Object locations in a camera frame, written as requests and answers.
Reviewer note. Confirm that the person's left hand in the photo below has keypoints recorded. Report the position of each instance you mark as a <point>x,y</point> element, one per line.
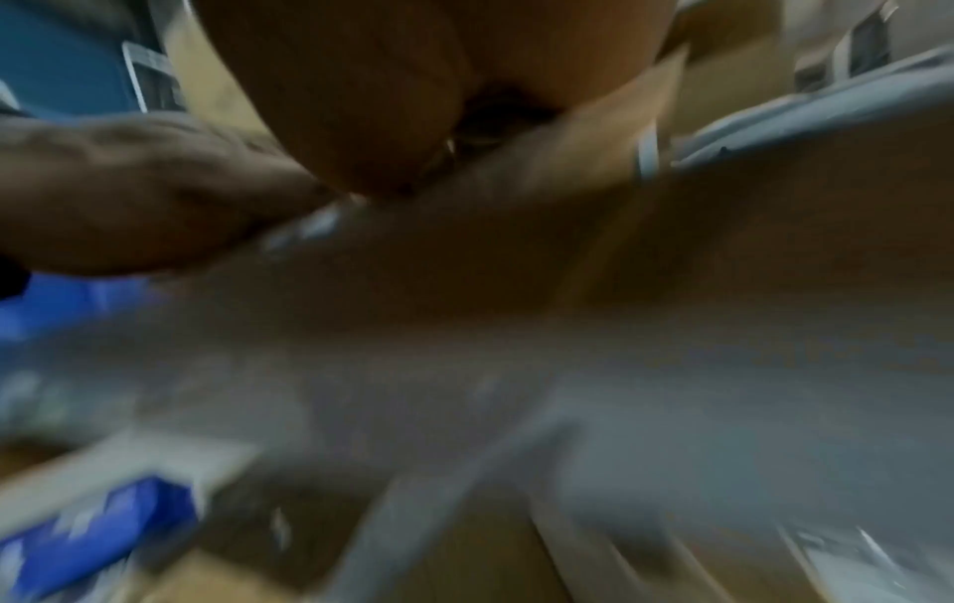
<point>134,194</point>

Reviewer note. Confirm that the person's right hand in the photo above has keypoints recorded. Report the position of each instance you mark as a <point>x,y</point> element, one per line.
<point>433,82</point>

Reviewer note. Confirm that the blue plastic crate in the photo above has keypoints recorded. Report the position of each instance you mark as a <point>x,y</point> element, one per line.
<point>67,304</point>

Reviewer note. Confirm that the wooden table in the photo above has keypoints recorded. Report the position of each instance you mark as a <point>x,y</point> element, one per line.
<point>671,236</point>

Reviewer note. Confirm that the blue crate with white label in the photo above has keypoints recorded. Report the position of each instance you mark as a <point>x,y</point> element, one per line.
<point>90,536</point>

